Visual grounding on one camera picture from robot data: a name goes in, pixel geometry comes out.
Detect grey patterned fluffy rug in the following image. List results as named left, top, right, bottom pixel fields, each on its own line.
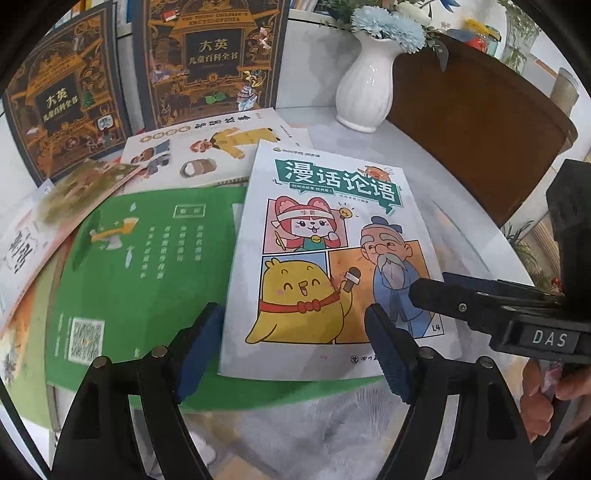
left=0, top=106, right=536, bottom=480

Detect green fern plant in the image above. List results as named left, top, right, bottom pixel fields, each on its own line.
left=501, top=220, right=541, bottom=282

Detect blue artificial flowers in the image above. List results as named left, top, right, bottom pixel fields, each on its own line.
left=323, top=0, right=462, bottom=72

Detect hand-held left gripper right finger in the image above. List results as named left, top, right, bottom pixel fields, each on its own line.
left=365, top=304, right=539, bottom=480

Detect dark green fable book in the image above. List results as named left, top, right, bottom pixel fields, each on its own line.
left=46, top=185, right=384, bottom=411

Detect beige cardboard roll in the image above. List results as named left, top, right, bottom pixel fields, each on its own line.
left=551, top=67, right=580, bottom=125

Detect pastel watercolour cover book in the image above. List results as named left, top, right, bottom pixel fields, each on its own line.
left=0, top=159, right=145, bottom=330

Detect white comic cover book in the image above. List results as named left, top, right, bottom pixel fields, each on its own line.
left=218, top=138, right=462, bottom=381

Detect beige ribbed panel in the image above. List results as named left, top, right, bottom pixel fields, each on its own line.
left=531, top=222, right=566, bottom=282

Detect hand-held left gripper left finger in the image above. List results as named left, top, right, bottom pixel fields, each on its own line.
left=52, top=302, right=225, bottom=480

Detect white book yellow-robed figure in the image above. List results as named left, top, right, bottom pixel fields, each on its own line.
left=121, top=108, right=294, bottom=190

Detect person's right hand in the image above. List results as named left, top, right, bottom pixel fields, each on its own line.
left=522, top=360, right=591, bottom=444

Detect glass jars colourful contents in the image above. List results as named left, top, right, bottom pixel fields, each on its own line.
left=464, top=18, right=502, bottom=56

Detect dark brown wooden cabinet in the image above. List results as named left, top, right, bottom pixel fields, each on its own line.
left=385, top=32, right=579, bottom=229

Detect dark ornate encyclopedia book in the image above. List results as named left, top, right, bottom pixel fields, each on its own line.
left=2, top=0, right=134, bottom=183
left=131, top=0, right=289, bottom=134

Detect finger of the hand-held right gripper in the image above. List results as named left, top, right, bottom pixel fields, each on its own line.
left=409, top=272, right=564, bottom=344

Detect white ribbed vase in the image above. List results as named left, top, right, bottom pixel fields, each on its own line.
left=335, top=34, right=407, bottom=134

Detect glass vase green sprigs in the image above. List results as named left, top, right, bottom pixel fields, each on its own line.
left=499, top=0, right=543, bottom=75

